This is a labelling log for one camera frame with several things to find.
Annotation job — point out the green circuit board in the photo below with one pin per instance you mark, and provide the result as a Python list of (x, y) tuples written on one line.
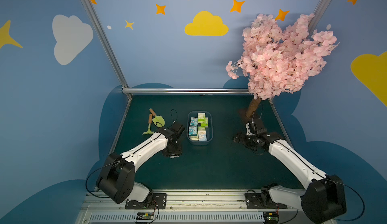
[(144, 217), (270, 218)]

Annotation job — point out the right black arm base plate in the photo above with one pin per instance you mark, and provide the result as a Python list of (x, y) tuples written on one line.
[(261, 201)]

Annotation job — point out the right green circuit board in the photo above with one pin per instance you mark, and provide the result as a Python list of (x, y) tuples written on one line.
[(270, 218)]

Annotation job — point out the green tissue pack in box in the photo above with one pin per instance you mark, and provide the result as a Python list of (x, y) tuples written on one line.
[(205, 123)]

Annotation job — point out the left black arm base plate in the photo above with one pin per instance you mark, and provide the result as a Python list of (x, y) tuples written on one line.
[(152, 201)]

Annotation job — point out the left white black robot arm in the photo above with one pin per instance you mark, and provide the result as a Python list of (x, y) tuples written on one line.
[(117, 177)]

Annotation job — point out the pink blossom artificial tree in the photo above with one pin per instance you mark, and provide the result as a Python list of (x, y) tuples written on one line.
[(277, 61)]

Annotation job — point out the green trowel wooden handle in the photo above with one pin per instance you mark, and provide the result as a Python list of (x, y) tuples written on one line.
[(157, 119)]

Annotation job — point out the aluminium back frame bar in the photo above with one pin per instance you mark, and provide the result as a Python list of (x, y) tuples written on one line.
[(184, 91)]

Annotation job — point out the aluminium front rail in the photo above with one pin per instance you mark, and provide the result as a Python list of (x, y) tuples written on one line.
[(207, 206)]

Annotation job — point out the green rake wooden handle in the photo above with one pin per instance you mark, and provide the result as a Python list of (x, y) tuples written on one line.
[(149, 131)]

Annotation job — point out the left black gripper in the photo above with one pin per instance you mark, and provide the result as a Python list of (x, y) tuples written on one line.
[(171, 148)]

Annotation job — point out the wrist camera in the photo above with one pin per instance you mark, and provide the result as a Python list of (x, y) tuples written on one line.
[(177, 129), (255, 128)]

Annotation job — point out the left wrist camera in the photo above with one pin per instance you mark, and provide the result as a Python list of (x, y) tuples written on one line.
[(177, 129)]

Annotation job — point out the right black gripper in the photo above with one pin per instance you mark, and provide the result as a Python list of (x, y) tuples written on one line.
[(245, 139)]

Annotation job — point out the blue cartoon tissue pack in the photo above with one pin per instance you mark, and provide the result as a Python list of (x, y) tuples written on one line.
[(193, 121), (192, 131)]

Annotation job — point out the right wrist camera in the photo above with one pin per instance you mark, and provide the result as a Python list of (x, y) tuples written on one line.
[(255, 128)]

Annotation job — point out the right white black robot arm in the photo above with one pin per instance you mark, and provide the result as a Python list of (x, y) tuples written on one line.
[(322, 197)]

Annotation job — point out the left green circuit board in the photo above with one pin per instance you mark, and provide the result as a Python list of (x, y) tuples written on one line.
[(144, 217)]

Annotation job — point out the green white tissue pack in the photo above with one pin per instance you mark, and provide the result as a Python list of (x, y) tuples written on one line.
[(201, 117)]

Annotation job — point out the blue plastic storage box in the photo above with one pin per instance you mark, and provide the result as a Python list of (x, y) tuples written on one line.
[(209, 130)]

